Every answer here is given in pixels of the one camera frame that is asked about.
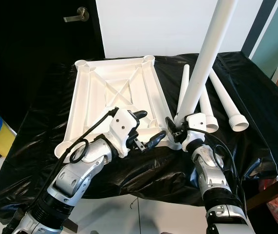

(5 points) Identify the brass door handle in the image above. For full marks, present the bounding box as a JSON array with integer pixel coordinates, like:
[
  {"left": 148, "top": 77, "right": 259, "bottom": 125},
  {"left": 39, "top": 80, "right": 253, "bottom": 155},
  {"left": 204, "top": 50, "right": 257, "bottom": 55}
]
[{"left": 63, "top": 7, "right": 90, "bottom": 23}]

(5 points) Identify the thin dark floor thread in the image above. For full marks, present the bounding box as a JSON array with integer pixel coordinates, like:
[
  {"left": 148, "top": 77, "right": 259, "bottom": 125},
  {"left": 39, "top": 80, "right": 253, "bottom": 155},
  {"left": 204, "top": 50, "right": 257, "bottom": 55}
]
[{"left": 127, "top": 198, "right": 138, "bottom": 210}]

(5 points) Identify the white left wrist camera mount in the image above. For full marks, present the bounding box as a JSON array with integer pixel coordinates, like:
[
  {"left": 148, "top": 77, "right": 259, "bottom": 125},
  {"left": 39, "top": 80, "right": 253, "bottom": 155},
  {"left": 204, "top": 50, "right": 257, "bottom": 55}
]
[{"left": 109, "top": 108, "right": 142, "bottom": 157}]

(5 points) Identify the white plastic children table top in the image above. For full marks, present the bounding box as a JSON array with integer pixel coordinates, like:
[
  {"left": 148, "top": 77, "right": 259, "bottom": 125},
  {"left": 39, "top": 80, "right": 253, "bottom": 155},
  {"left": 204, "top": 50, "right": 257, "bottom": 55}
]
[{"left": 55, "top": 55, "right": 181, "bottom": 159}]

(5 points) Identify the dark brown wooden bar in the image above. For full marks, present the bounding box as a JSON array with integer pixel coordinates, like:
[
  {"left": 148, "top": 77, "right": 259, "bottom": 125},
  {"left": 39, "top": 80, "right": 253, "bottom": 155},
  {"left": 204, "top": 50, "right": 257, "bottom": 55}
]
[{"left": 246, "top": 175, "right": 278, "bottom": 210}]

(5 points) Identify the black door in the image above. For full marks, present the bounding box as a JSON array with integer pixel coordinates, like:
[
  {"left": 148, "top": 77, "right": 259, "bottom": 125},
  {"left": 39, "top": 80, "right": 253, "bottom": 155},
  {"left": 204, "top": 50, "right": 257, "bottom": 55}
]
[{"left": 0, "top": 0, "right": 105, "bottom": 142}]

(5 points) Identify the dark grey door frame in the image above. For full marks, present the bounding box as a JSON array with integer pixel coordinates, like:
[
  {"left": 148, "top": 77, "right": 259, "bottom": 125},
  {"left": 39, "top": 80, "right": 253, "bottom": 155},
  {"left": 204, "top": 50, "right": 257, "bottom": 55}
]
[{"left": 241, "top": 0, "right": 278, "bottom": 57}]

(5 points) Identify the black plastic table cover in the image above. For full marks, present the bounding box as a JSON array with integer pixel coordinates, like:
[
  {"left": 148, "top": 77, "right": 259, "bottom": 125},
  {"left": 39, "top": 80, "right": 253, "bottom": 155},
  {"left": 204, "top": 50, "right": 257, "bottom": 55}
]
[{"left": 0, "top": 49, "right": 278, "bottom": 225}]

